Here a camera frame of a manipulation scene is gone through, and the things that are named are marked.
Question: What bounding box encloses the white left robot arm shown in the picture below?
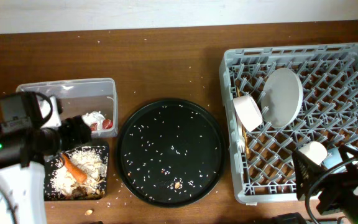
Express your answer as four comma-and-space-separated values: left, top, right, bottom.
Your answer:
0, 91, 91, 223

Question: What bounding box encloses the white tissue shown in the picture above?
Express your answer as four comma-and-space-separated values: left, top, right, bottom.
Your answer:
82, 111, 106, 130

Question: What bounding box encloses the grey dishwasher rack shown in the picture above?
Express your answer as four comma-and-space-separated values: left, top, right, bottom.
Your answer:
219, 43, 358, 205

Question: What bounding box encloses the red snack wrapper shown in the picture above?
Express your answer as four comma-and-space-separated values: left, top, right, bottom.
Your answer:
90, 119, 113, 131

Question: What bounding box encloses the orange carrot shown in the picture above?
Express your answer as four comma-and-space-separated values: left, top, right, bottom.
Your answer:
62, 154, 88, 184

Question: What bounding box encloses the wooden chopstick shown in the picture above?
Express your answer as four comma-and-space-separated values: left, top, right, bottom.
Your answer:
236, 86, 249, 156

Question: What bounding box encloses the clear plastic bin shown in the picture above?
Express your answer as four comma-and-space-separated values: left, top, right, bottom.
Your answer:
16, 78, 118, 138

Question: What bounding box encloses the blue cup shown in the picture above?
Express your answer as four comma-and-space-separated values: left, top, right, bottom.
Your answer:
322, 147, 342, 169

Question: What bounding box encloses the food scraps pile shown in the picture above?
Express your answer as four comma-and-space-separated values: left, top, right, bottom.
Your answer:
48, 146, 108, 200

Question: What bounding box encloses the round black tray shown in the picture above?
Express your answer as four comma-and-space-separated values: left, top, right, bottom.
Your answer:
115, 99, 227, 208

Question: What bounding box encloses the black rectangular tray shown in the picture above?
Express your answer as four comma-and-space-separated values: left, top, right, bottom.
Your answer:
44, 139, 110, 202

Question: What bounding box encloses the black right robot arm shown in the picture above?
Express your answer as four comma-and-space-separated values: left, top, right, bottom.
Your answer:
291, 144, 358, 223

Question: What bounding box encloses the white plastic fork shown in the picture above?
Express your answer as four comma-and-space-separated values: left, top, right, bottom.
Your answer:
236, 115, 245, 153

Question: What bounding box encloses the white plate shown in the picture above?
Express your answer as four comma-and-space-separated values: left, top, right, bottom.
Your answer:
261, 68, 303, 128

